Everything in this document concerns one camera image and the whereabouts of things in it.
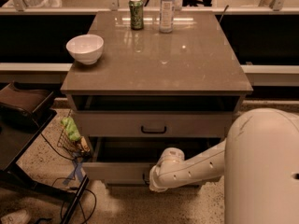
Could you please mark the grey drawer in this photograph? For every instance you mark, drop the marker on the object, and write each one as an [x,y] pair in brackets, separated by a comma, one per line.
[126,161]
[151,124]

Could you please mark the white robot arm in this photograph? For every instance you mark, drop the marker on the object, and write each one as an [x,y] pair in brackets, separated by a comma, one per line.
[259,160]

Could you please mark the grey drawer cabinet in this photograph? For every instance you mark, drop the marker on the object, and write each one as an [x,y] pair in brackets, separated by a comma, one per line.
[191,69]

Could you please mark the green plush toy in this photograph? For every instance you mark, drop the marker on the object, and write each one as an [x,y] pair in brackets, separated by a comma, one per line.
[70,129]

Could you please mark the white ceramic bowl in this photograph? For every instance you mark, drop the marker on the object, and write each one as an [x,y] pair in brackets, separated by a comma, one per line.
[86,49]

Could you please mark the blue tape cross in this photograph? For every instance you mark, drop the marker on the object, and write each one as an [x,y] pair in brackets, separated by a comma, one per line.
[76,174]

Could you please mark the green soda can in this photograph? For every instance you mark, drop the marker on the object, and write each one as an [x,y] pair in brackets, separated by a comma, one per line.
[136,12]

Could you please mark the clear plastic water bottle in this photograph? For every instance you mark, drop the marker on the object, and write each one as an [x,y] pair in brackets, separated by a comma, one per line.
[167,8]

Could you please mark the dark brown tray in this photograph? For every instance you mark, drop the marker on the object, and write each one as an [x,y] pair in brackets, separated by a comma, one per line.
[24,107]

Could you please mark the black side table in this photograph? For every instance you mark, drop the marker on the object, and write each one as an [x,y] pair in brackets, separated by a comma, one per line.
[14,141]

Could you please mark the metal railing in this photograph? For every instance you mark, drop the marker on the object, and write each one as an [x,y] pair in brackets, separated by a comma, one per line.
[62,10]

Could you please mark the white shoe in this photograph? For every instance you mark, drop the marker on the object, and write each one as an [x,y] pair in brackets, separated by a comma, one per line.
[18,217]

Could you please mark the wire basket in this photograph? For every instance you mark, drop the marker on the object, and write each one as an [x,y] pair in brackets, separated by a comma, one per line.
[78,149]

